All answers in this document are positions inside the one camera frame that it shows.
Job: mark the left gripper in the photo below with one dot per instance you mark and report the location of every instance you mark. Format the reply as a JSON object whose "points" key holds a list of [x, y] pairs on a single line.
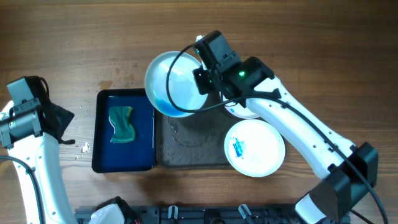
{"points": [[66, 119]]}

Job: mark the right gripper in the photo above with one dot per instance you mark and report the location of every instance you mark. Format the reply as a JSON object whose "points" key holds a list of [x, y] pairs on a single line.
{"points": [[202, 80]]}

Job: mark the white plate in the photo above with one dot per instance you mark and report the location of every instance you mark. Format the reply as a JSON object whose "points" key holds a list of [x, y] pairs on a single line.
{"points": [[254, 148], [238, 111], [182, 85]]}

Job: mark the green yellow sponge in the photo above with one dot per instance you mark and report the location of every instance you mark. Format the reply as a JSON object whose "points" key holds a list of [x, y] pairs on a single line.
{"points": [[120, 119]]}

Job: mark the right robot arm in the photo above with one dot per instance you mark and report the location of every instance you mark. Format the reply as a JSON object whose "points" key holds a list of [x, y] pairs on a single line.
{"points": [[347, 172]]}

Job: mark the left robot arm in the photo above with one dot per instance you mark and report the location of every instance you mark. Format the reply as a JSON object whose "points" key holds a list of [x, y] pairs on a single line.
{"points": [[31, 130]]}

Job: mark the brown serving tray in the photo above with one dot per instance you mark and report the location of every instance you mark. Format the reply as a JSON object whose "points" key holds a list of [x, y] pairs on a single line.
{"points": [[193, 142]]}

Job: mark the black water basin tray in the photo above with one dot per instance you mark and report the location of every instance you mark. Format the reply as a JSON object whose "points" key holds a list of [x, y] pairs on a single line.
{"points": [[137, 155]]}

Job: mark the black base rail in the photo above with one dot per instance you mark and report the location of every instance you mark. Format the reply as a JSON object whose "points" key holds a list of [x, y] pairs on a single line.
{"points": [[278, 214]]}

